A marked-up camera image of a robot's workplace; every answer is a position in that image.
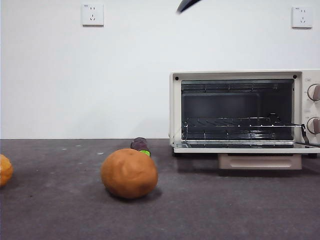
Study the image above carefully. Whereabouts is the purple toy eggplant green stem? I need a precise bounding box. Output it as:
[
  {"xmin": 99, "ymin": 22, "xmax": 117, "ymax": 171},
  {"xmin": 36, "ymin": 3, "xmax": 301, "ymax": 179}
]
[{"xmin": 130, "ymin": 137, "xmax": 151, "ymax": 158}]

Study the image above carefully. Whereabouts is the white oven knob brown grip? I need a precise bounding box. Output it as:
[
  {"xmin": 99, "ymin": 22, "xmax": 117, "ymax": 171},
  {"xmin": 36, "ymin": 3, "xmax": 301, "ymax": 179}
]
[
  {"xmin": 307, "ymin": 84, "xmax": 320, "ymax": 102},
  {"xmin": 306, "ymin": 116, "xmax": 320, "ymax": 134}
]

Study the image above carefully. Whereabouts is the white Toshiba toaster oven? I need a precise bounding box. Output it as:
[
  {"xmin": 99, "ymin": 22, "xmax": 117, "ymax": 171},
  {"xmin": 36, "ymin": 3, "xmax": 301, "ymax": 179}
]
[{"xmin": 169, "ymin": 69, "xmax": 320, "ymax": 159}]

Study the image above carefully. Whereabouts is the yellow corn cob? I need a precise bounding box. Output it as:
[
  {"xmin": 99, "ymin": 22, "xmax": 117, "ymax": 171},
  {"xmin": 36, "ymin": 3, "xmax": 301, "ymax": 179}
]
[{"xmin": 0, "ymin": 154, "xmax": 14, "ymax": 188}]

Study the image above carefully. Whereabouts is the glass oven door brown handle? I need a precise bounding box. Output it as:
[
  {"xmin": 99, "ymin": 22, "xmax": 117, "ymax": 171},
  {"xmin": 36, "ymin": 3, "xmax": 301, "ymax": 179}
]
[{"xmin": 173, "ymin": 141, "xmax": 320, "ymax": 171}]

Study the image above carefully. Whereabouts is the metal wire oven rack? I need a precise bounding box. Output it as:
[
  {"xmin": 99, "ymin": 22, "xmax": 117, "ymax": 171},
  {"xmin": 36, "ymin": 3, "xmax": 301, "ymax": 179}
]
[{"xmin": 181, "ymin": 113, "xmax": 305, "ymax": 131}]

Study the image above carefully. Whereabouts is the white wall power socket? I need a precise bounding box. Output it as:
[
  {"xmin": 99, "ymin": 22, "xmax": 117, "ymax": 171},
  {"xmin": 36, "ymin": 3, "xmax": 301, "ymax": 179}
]
[
  {"xmin": 291, "ymin": 6, "xmax": 313, "ymax": 29},
  {"xmin": 82, "ymin": 3, "xmax": 105, "ymax": 28}
]

